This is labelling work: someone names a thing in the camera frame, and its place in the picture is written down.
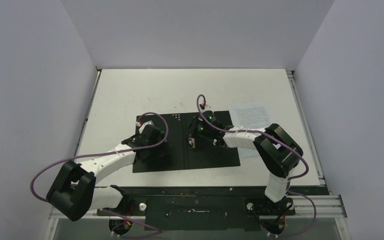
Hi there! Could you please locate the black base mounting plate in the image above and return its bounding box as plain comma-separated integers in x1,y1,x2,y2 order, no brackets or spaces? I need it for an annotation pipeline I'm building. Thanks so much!
62,186,299,232

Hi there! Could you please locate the cream and black file folder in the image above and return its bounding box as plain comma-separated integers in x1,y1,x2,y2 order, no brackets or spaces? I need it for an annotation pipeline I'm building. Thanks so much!
132,112,241,173

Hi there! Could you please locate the purple cable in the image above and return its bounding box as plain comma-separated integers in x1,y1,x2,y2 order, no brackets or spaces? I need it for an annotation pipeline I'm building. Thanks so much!
196,94,317,238
29,111,170,240

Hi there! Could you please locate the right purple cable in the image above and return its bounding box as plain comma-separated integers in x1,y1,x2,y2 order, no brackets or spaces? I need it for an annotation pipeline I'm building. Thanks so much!
196,94,317,238

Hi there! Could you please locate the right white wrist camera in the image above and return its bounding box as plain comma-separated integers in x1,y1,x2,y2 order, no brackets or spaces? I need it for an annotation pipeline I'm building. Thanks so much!
199,103,212,112

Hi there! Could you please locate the printed white paper sheet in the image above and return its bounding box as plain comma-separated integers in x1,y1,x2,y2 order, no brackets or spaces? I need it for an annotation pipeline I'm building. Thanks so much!
227,102,274,159

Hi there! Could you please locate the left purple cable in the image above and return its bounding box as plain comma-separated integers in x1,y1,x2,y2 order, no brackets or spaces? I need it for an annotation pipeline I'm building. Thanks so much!
29,111,170,240

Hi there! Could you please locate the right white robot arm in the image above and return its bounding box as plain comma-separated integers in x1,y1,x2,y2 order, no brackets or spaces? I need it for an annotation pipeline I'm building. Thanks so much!
190,110,304,215

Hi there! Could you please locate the aluminium frame rail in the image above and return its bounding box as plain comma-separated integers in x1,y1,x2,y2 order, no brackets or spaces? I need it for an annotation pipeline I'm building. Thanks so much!
42,195,351,240

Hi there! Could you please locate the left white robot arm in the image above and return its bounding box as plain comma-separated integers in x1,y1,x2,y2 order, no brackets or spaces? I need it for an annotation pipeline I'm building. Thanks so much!
46,121,167,221

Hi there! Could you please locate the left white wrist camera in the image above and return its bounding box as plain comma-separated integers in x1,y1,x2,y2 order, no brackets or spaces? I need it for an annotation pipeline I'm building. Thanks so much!
135,120,154,134

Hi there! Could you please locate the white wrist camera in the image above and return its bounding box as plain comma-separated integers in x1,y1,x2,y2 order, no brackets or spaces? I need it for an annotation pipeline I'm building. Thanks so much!
199,103,212,112
135,120,154,134

